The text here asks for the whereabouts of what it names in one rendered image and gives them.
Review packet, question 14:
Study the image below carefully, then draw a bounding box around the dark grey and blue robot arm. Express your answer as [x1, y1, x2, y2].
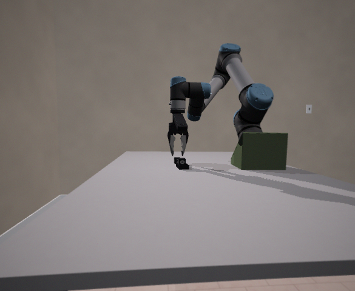
[169, 43, 274, 140]

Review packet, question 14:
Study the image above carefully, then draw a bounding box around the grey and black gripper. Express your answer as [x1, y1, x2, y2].
[167, 110, 189, 156]

